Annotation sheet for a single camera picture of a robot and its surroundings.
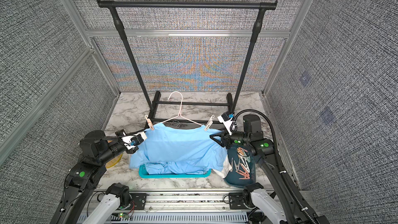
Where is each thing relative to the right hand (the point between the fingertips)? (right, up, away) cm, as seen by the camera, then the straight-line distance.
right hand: (213, 131), depth 70 cm
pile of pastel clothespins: (+17, -21, +14) cm, 31 cm away
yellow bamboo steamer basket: (-37, -8, -14) cm, 41 cm away
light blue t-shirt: (-20, -9, +2) cm, 22 cm away
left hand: (-30, +3, -3) cm, 31 cm away
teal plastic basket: (-34, -19, +4) cm, 39 cm away
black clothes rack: (-38, +12, +39) cm, 55 cm away
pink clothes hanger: (-20, +6, +38) cm, 43 cm away
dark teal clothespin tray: (+11, -27, +11) cm, 31 cm away
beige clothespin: (-2, +4, -4) cm, 6 cm away
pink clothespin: (-27, +5, -5) cm, 28 cm away
